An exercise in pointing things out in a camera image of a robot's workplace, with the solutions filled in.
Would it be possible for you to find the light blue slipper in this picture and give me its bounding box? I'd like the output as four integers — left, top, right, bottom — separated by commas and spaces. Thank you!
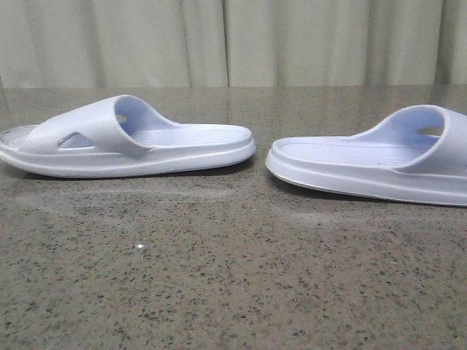
1, 95, 256, 178
266, 105, 466, 206

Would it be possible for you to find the pale grey-green curtain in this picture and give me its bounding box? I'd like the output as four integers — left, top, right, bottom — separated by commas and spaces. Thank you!
1, 1, 466, 88

